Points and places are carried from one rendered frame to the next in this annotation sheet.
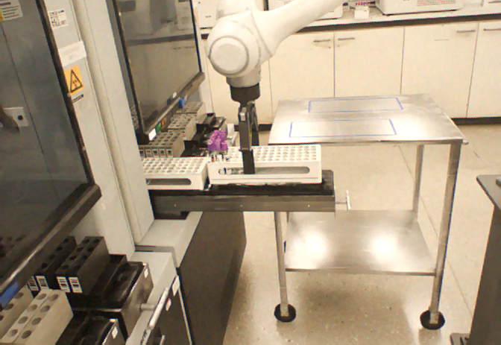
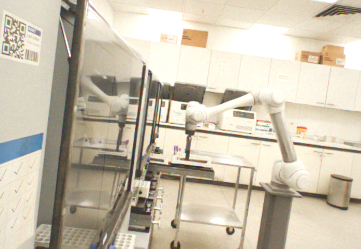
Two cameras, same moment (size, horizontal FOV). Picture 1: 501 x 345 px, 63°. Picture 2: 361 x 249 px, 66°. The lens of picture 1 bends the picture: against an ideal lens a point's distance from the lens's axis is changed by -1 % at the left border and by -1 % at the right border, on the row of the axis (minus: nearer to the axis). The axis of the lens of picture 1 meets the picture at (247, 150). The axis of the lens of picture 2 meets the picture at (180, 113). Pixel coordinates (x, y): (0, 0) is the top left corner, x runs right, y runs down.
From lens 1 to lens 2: 1.14 m
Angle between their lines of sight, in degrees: 25
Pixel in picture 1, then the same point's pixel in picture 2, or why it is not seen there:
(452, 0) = (250, 129)
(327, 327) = not seen: outside the picture
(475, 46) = (259, 151)
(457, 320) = not seen: outside the picture
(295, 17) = (215, 110)
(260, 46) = (205, 115)
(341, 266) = (204, 221)
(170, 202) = (154, 167)
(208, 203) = (169, 169)
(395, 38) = (225, 141)
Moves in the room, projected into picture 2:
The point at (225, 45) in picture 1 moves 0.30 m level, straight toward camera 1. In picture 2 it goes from (197, 113) to (214, 117)
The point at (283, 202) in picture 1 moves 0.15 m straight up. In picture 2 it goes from (196, 172) to (199, 153)
